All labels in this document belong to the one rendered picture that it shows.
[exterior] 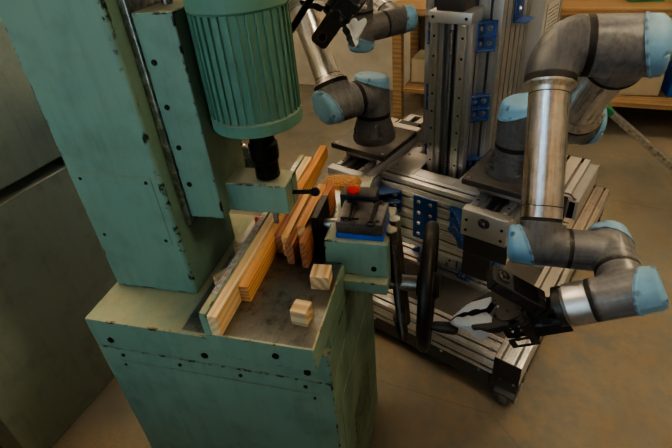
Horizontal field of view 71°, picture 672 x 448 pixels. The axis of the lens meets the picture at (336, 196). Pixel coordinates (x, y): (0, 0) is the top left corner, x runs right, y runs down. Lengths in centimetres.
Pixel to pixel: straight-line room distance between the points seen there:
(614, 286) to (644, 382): 124
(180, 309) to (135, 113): 46
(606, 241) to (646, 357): 128
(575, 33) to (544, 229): 36
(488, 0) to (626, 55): 60
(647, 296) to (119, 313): 104
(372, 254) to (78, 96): 63
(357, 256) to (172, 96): 48
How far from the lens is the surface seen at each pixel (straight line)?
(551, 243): 95
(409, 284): 108
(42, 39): 100
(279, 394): 113
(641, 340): 227
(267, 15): 82
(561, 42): 101
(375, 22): 136
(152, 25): 90
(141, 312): 118
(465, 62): 151
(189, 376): 121
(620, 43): 102
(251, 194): 100
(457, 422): 185
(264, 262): 100
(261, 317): 93
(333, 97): 151
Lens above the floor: 156
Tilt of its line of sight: 33 degrees down
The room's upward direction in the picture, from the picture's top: 5 degrees counter-clockwise
